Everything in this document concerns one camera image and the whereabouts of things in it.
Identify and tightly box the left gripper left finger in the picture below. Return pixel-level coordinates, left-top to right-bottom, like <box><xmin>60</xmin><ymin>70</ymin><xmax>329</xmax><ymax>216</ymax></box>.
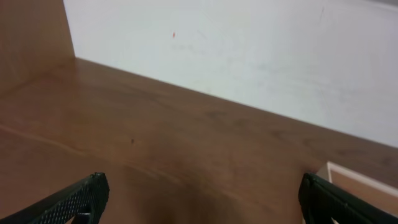
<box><xmin>1</xmin><ymin>172</ymin><xmax>109</xmax><ymax>224</ymax></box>

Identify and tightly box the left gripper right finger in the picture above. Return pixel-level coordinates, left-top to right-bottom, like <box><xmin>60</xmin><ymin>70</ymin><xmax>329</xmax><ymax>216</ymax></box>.
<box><xmin>298</xmin><ymin>172</ymin><xmax>397</xmax><ymax>224</ymax></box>

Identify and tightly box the white cardboard box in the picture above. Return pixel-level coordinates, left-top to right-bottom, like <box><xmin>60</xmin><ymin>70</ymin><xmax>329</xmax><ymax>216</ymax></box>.
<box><xmin>316</xmin><ymin>162</ymin><xmax>397</xmax><ymax>217</ymax></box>

